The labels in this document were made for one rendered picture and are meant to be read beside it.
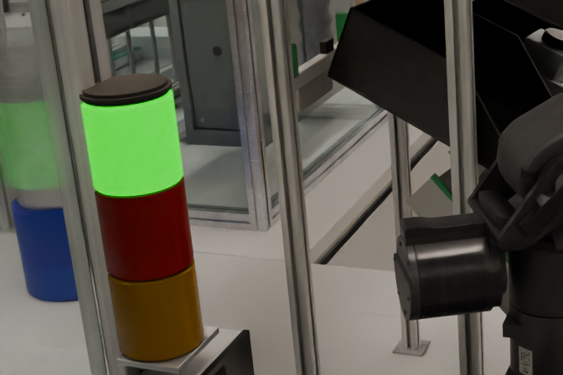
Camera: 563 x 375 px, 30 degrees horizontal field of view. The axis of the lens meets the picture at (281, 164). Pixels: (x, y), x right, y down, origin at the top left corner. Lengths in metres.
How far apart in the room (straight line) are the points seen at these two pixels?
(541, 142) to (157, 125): 0.25
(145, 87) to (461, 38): 0.40
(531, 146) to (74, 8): 0.29
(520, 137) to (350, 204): 1.24
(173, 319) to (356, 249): 1.37
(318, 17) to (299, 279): 1.03
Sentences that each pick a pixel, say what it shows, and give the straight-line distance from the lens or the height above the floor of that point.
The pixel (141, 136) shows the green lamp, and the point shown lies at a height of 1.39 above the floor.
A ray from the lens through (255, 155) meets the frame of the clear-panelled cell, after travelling 1.78.
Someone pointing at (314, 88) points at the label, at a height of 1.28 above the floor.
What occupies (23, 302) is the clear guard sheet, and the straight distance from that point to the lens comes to 0.56.
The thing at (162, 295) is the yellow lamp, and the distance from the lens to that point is 0.59.
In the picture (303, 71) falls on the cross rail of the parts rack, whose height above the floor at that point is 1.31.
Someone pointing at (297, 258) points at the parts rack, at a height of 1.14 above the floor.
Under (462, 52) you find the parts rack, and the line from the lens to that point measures 0.90.
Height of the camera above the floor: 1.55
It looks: 18 degrees down
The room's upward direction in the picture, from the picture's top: 6 degrees counter-clockwise
